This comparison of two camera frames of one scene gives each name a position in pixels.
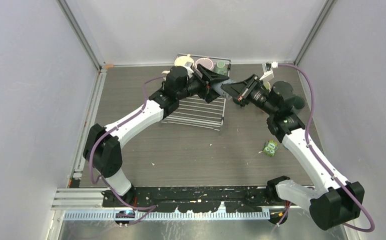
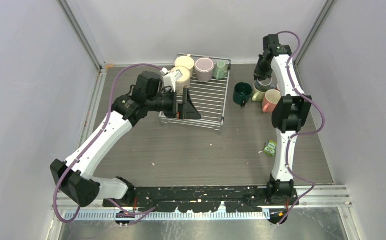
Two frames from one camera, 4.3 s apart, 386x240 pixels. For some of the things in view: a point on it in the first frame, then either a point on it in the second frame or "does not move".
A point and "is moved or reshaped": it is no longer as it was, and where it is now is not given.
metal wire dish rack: x=196 y=111 does not move
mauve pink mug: x=205 y=62 does not move
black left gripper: x=206 y=92 to x=188 y=111
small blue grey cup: x=218 y=88 is moved or reshaped
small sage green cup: x=221 y=68 does not move
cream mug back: x=181 y=60 does not move
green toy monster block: x=270 y=148 does not move
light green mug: x=267 y=85 is moved or reshaped
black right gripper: x=244 y=89 to x=258 y=73
